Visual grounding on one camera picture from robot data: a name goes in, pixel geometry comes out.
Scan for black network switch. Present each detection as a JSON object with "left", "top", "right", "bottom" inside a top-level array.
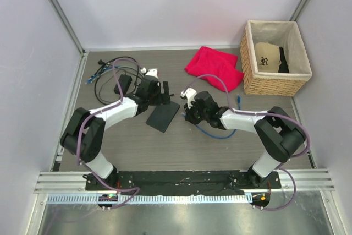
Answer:
[{"left": 146, "top": 101, "right": 180, "bottom": 133}]

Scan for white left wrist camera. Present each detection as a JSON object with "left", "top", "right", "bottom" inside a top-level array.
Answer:
[{"left": 140, "top": 67, "right": 159, "bottom": 79}]

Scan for white slotted cable duct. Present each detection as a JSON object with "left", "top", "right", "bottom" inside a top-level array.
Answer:
[{"left": 47, "top": 193, "right": 252, "bottom": 205}]

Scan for black item in basket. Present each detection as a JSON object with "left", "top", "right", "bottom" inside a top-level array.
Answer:
[{"left": 278, "top": 47, "right": 289, "bottom": 73}]

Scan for red cloth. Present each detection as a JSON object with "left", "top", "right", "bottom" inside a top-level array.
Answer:
[{"left": 184, "top": 46, "right": 244, "bottom": 92}]

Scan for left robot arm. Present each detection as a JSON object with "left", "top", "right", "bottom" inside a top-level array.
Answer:
[{"left": 60, "top": 75, "right": 171, "bottom": 190}]

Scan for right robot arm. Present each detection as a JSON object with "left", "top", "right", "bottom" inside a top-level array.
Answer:
[{"left": 180, "top": 88, "right": 310, "bottom": 188}]

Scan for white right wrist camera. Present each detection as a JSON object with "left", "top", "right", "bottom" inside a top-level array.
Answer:
[{"left": 180, "top": 88, "right": 197, "bottom": 109}]

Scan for black power cable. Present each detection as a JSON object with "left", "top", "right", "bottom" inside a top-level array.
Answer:
[{"left": 93, "top": 56, "right": 177, "bottom": 107}]

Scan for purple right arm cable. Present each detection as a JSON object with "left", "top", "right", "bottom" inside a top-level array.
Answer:
[{"left": 186, "top": 74, "right": 311, "bottom": 211}]

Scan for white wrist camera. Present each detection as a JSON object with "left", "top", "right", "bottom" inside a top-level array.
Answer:
[
  {"left": 180, "top": 88, "right": 197, "bottom": 109},
  {"left": 140, "top": 67, "right": 159, "bottom": 79}
]

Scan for beige baseball cap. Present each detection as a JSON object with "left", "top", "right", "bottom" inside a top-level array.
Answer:
[{"left": 254, "top": 42, "right": 281, "bottom": 73}]

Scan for wicker basket with liner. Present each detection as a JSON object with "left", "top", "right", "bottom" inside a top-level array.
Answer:
[{"left": 240, "top": 20, "right": 312, "bottom": 97}]

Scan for black power adapter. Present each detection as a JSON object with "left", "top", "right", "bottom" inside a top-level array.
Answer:
[{"left": 118, "top": 74, "right": 132, "bottom": 95}]

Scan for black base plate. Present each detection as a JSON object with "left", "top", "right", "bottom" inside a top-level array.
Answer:
[{"left": 103, "top": 170, "right": 282, "bottom": 196}]

